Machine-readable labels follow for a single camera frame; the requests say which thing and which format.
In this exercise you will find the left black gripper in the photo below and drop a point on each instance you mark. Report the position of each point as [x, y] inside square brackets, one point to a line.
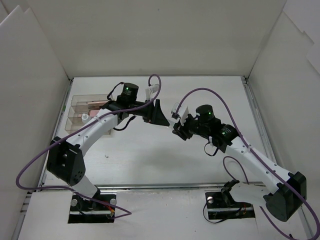
[152, 112]

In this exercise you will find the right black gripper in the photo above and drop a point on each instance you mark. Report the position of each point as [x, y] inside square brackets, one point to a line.
[182, 128]

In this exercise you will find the small clear bottle black cap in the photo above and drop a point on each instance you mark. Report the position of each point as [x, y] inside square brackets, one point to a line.
[172, 123]

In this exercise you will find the pink brown eyeshadow palette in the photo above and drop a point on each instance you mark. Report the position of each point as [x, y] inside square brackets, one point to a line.
[93, 104]

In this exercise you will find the pink compact box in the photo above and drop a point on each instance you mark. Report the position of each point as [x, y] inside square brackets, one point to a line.
[93, 113]

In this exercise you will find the white pink teal spray bottle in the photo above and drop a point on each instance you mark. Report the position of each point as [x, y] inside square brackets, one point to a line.
[85, 118]

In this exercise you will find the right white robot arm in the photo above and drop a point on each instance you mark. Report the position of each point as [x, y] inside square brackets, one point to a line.
[283, 186]

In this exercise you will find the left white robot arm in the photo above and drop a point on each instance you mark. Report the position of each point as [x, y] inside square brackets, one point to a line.
[66, 158]

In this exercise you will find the clear acrylic drawer organizer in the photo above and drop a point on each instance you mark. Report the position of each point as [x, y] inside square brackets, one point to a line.
[78, 106]

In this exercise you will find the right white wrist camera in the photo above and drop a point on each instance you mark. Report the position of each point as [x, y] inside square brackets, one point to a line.
[180, 115]

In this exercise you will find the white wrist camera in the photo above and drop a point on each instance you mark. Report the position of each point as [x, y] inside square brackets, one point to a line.
[180, 115]
[151, 91]

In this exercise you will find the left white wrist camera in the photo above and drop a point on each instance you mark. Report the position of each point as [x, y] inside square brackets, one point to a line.
[151, 91]

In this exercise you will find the right side aluminium rail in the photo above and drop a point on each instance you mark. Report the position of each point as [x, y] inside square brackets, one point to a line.
[257, 118]

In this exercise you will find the aluminium rail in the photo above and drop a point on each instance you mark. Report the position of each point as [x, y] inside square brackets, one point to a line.
[168, 186]
[257, 118]

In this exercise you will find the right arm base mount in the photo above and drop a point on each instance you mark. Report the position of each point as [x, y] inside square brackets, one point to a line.
[220, 206]

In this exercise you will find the aluminium front rail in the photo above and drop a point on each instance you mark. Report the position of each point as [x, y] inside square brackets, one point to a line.
[168, 186]

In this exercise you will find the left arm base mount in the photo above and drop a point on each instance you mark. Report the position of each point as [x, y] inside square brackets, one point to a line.
[83, 211]

